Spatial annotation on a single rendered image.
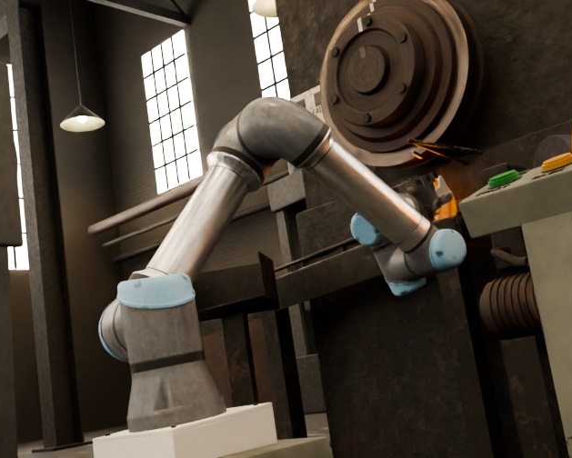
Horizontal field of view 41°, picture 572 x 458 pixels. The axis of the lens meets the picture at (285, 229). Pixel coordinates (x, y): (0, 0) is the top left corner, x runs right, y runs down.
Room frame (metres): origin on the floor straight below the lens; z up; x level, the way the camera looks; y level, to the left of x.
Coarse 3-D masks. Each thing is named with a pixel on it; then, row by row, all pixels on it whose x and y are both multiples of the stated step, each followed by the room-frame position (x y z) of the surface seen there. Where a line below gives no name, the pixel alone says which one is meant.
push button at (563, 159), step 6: (558, 156) 0.93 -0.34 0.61; (564, 156) 0.91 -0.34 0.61; (570, 156) 0.91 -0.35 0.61; (546, 162) 0.92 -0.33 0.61; (552, 162) 0.91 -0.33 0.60; (558, 162) 0.91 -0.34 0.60; (564, 162) 0.91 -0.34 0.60; (570, 162) 0.91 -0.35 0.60; (546, 168) 0.92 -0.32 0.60; (552, 168) 0.91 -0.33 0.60
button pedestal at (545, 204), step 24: (480, 192) 0.98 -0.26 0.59; (504, 192) 0.93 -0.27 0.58; (528, 192) 0.91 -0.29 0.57; (552, 192) 0.89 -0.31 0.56; (480, 216) 0.96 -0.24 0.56; (504, 216) 0.94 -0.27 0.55; (528, 216) 0.92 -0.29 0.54; (552, 216) 0.91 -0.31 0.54; (528, 240) 0.93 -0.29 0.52; (552, 240) 0.91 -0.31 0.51; (552, 264) 0.91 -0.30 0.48; (552, 288) 0.92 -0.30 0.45; (552, 312) 0.92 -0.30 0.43; (552, 336) 0.93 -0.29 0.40; (552, 360) 0.93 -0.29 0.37
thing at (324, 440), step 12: (276, 444) 1.21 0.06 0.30; (288, 444) 1.18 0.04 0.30; (300, 444) 1.18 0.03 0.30; (312, 444) 1.20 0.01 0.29; (324, 444) 1.22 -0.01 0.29; (228, 456) 1.13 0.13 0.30; (240, 456) 1.11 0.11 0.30; (252, 456) 1.11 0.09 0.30; (264, 456) 1.12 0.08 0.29; (276, 456) 1.14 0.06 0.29; (288, 456) 1.16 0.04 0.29; (300, 456) 1.18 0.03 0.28; (312, 456) 1.20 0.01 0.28; (324, 456) 1.22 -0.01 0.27
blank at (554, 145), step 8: (552, 136) 1.47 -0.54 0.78; (560, 136) 1.45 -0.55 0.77; (568, 136) 1.45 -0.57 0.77; (544, 144) 1.50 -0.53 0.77; (552, 144) 1.47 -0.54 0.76; (560, 144) 1.44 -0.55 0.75; (568, 144) 1.43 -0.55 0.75; (544, 152) 1.50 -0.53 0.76; (552, 152) 1.48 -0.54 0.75; (560, 152) 1.45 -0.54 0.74; (568, 152) 1.42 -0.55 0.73; (536, 160) 1.54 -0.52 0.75; (544, 160) 1.51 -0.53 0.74
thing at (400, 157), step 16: (368, 0) 1.92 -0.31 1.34; (432, 0) 1.79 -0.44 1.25; (352, 16) 1.96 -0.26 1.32; (448, 16) 1.77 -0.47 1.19; (336, 32) 2.00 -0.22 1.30; (464, 32) 1.75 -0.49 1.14; (464, 48) 1.75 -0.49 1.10; (464, 64) 1.76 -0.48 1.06; (320, 80) 2.05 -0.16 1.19; (464, 80) 1.76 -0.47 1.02; (320, 96) 2.06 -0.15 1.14; (464, 96) 1.78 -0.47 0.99; (448, 112) 1.80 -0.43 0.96; (464, 112) 1.83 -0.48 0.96; (432, 128) 1.84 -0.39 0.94; (448, 128) 1.82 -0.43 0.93; (352, 144) 2.01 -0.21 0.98; (368, 160) 1.98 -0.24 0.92; (384, 160) 1.94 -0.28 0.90; (400, 160) 1.91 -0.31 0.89; (416, 160) 1.94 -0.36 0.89
